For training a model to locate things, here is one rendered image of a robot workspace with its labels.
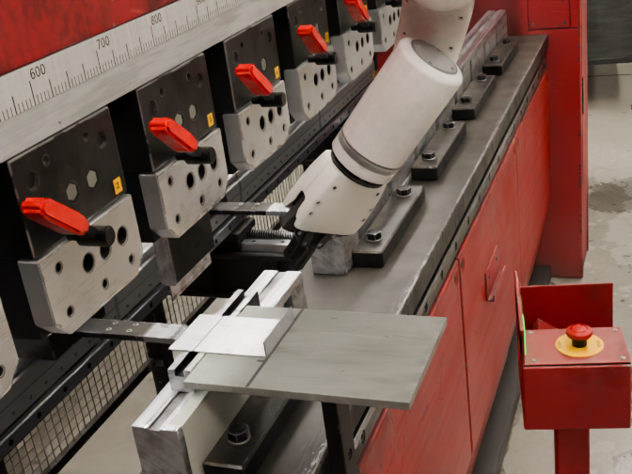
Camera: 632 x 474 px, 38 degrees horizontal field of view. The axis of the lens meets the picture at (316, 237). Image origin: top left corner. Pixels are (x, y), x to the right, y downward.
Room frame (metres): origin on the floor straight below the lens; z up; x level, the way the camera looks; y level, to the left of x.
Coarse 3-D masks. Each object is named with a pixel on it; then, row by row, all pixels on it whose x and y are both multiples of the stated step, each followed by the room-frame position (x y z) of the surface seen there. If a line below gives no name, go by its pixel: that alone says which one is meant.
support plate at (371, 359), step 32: (320, 320) 0.99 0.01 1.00; (352, 320) 0.98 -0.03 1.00; (384, 320) 0.97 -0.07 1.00; (416, 320) 0.96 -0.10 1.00; (288, 352) 0.93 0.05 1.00; (320, 352) 0.92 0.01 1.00; (352, 352) 0.91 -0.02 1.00; (384, 352) 0.90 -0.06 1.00; (416, 352) 0.89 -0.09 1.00; (192, 384) 0.89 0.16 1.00; (224, 384) 0.88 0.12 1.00; (256, 384) 0.87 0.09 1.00; (288, 384) 0.86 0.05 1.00; (320, 384) 0.85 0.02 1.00; (352, 384) 0.84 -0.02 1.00; (384, 384) 0.83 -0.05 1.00; (416, 384) 0.82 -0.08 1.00
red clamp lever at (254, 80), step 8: (240, 64) 1.04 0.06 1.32; (248, 64) 1.03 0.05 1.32; (240, 72) 1.03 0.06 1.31; (248, 72) 1.03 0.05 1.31; (256, 72) 1.03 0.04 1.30; (248, 80) 1.03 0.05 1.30; (256, 80) 1.04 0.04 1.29; (264, 80) 1.05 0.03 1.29; (248, 88) 1.05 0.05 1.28; (256, 88) 1.05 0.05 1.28; (264, 88) 1.05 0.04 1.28; (272, 88) 1.07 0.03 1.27; (256, 96) 1.10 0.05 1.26; (264, 96) 1.08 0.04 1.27; (272, 96) 1.08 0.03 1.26; (280, 96) 1.08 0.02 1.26; (264, 104) 1.09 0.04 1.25; (272, 104) 1.08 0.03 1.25; (280, 104) 1.08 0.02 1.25
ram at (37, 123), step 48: (0, 0) 0.73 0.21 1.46; (48, 0) 0.78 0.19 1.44; (96, 0) 0.85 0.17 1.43; (144, 0) 0.92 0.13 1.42; (288, 0) 1.25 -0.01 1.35; (0, 48) 0.72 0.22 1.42; (48, 48) 0.77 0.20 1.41; (192, 48) 0.99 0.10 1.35; (96, 96) 0.82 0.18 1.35; (0, 144) 0.69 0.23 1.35
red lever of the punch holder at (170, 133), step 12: (156, 120) 0.85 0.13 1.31; (168, 120) 0.85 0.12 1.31; (156, 132) 0.85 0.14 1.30; (168, 132) 0.85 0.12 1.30; (180, 132) 0.86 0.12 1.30; (168, 144) 0.87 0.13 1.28; (180, 144) 0.86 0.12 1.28; (192, 144) 0.88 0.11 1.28; (180, 156) 0.91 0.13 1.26; (192, 156) 0.90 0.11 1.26; (204, 156) 0.90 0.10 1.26
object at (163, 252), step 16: (208, 224) 1.02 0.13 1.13; (160, 240) 0.94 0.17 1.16; (176, 240) 0.95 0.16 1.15; (192, 240) 0.98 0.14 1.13; (208, 240) 1.01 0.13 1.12; (160, 256) 0.94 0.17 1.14; (176, 256) 0.94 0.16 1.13; (192, 256) 0.97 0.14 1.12; (208, 256) 1.02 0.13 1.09; (160, 272) 0.94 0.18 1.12; (176, 272) 0.94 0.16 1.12; (192, 272) 0.98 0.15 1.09; (176, 288) 0.95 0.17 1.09
